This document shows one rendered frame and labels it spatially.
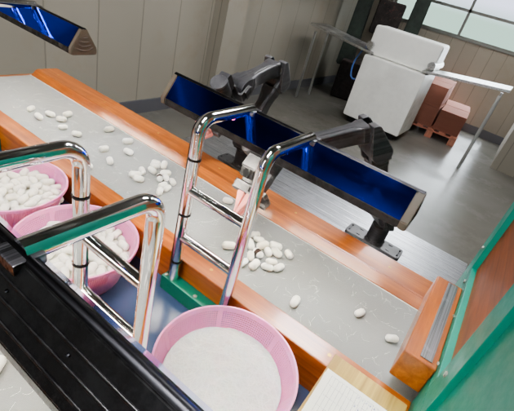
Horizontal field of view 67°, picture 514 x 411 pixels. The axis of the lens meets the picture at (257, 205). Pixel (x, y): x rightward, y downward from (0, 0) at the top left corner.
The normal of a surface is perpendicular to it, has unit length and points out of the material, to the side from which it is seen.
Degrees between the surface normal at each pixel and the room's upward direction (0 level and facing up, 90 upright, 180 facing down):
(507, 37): 90
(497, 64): 90
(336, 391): 0
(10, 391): 0
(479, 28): 90
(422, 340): 0
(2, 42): 90
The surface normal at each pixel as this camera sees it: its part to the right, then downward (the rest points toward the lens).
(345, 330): 0.24, -0.82
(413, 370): -0.56, 0.31
